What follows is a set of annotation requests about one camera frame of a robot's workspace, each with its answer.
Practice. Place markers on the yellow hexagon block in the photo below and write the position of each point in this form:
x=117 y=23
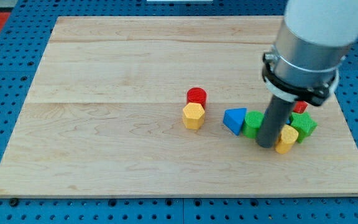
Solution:
x=193 y=116

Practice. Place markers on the green hexagon block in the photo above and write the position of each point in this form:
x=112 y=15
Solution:
x=304 y=124

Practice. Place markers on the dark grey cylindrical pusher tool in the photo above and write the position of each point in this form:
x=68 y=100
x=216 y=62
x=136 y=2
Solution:
x=275 y=117

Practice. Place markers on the yellow cylinder block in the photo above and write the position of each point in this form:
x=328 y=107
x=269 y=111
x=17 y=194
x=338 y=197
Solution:
x=287 y=138

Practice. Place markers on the green cylinder block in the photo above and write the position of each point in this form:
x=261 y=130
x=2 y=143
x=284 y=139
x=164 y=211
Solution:
x=252 y=123

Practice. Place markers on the red cylinder block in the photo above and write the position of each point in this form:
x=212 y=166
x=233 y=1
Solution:
x=196 y=95

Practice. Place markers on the wooden board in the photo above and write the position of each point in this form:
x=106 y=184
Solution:
x=103 y=116

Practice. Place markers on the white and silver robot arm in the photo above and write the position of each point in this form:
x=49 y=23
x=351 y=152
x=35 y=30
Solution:
x=313 y=39

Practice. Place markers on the blue triangle block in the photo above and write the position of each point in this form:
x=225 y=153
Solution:
x=234 y=119

